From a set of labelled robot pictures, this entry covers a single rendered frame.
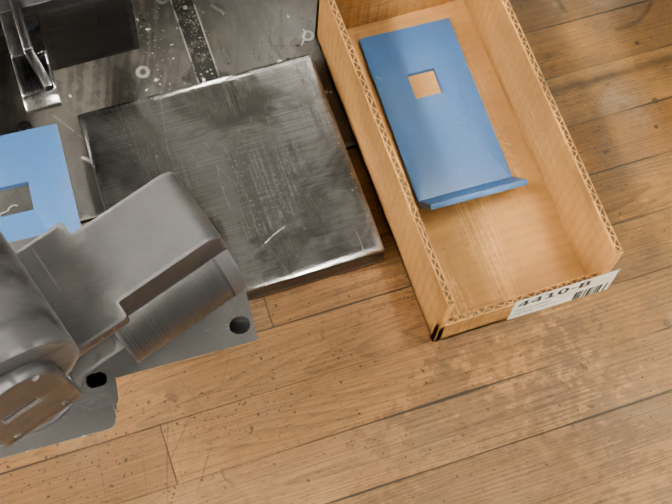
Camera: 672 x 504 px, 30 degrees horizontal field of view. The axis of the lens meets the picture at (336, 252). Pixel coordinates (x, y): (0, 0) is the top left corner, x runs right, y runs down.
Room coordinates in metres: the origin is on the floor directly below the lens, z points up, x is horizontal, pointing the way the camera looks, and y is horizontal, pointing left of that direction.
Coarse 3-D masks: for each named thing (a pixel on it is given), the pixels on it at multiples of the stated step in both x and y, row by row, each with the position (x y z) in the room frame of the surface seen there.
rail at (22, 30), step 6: (12, 0) 0.44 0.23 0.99; (18, 0) 0.44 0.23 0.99; (12, 6) 0.43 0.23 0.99; (18, 6) 0.43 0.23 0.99; (12, 12) 0.43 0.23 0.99; (18, 12) 0.43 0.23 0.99; (18, 18) 0.42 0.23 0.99; (18, 24) 0.42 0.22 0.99; (24, 24) 0.42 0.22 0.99; (18, 30) 0.41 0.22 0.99; (24, 30) 0.41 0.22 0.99; (24, 36) 0.41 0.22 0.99; (24, 42) 0.41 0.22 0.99; (30, 42) 0.41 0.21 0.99; (24, 48) 0.40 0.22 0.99
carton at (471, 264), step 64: (320, 0) 0.50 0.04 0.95; (384, 0) 0.52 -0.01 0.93; (448, 0) 0.54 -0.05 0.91; (512, 64) 0.48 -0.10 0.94; (384, 128) 0.40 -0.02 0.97; (512, 128) 0.45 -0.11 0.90; (384, 192) 0.37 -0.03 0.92; (512, 192) 0.40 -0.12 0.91; (576, 192) 0.38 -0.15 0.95; (448, 256) 0.34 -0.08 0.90; (512, 256) 0.35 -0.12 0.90; (576, 256) 0.35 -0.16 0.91; (448, 320) 0.28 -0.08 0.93
